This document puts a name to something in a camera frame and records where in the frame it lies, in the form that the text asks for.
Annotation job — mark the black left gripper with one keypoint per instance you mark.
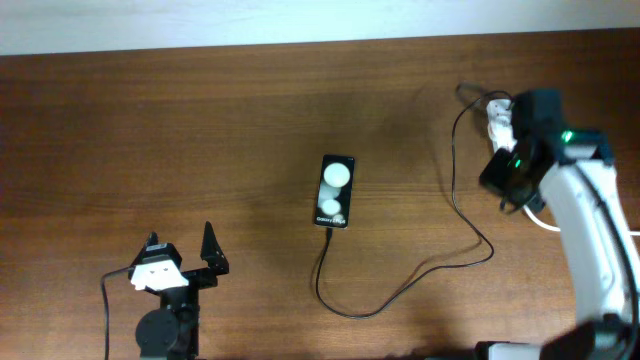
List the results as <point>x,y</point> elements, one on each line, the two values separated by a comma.
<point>215,257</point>

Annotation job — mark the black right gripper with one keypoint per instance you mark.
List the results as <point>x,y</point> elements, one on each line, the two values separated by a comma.
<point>489,178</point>

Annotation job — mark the white power strip red switches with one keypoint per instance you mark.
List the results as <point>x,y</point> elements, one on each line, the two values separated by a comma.
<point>501,137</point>

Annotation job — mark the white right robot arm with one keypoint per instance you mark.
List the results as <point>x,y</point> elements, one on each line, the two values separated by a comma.
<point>580,190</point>

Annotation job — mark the white USB wall charger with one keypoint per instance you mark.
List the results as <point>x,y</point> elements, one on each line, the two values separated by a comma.
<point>499,120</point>

